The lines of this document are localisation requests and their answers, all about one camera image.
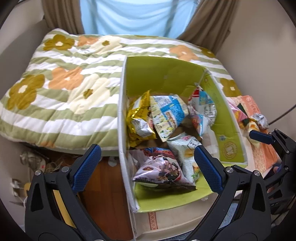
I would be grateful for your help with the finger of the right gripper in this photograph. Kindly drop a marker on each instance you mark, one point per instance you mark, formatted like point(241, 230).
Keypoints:
point(247, 169)
point(261, 137)

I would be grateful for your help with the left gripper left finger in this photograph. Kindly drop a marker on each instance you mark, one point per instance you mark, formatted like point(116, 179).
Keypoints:
point(53, 209)

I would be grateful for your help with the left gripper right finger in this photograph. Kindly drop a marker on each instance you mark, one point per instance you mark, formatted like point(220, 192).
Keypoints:
point(241, 210)

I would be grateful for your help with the pink white candy bag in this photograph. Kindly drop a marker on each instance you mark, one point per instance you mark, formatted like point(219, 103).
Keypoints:
point(239, 115)

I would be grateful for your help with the light blue snack bag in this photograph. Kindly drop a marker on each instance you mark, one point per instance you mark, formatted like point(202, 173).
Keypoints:
point(202, 110)

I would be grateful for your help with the green white potato chip bag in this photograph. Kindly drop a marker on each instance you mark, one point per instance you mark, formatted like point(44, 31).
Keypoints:
point(183, 147)

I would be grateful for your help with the blue white snack bag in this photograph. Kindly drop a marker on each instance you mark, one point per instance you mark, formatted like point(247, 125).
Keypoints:
point(168, 111)

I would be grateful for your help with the purple cartoon snack bag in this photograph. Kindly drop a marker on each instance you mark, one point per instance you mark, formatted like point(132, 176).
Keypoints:
point(158, 168)

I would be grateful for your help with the gold foil snack bag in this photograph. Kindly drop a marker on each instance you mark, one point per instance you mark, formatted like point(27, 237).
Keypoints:
point(139, 120)

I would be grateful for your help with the silver grey snack bag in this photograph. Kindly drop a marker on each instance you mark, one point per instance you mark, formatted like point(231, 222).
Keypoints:
point(260, 120)

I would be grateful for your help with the dark green snack packet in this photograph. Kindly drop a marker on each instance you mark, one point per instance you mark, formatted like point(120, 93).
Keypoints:
point(246, 120)

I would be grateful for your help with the orange floral cloth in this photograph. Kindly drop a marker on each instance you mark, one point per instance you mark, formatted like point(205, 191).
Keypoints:
point(254, 129)

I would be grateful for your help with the white cloth table mat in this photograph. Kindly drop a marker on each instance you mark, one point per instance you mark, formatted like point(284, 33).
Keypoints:
point(161, 225)

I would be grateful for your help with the right brown curtain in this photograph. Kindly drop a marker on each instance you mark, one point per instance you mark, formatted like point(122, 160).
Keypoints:
point(211, 24)

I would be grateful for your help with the brown curtain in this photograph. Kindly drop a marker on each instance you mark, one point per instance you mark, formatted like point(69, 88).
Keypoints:
point(211, 24)
point(63, 14)

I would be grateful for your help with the floral striped quilt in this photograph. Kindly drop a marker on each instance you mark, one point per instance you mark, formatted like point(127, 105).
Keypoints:
point(67, 98)

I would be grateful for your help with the light blue hanging cloth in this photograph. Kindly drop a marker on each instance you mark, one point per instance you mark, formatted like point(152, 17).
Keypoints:
point(164, 18)

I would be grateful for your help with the grey bed headboard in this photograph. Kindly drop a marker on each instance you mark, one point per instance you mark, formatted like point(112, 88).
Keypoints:
point(15, 58)

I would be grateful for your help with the left brown curtain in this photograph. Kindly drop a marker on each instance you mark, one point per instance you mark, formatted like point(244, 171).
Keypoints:
point(63, 14)

